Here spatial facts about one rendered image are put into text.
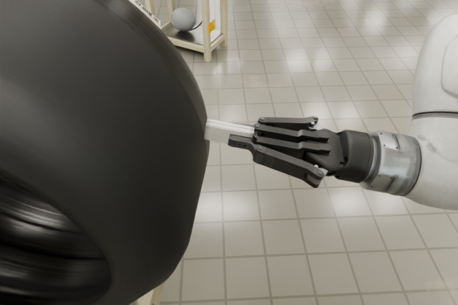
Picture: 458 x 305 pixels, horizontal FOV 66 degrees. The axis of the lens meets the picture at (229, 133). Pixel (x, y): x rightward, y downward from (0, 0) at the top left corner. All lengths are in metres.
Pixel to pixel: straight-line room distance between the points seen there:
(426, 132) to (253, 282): 1.31
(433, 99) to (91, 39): 0.46
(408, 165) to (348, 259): 1.38
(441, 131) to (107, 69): 0.44
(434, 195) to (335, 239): 1.39
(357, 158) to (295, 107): 2.10
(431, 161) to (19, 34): 0.51
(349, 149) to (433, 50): 0.20
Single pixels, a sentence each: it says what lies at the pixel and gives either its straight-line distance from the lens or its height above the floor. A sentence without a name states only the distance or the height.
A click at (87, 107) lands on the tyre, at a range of 0.36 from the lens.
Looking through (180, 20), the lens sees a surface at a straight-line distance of 3.17.
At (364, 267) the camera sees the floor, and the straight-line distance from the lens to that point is 1.88.
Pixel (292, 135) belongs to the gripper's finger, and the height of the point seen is 1.24.
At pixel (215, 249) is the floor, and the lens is 1.81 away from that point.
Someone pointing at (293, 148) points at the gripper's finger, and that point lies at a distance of 0.50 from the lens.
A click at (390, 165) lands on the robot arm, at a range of 0.52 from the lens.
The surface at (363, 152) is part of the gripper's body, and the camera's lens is 0.51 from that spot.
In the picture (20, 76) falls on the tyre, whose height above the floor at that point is 1.41.
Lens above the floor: 1.58
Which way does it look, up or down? 43 degrees down
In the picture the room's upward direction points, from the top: straight up
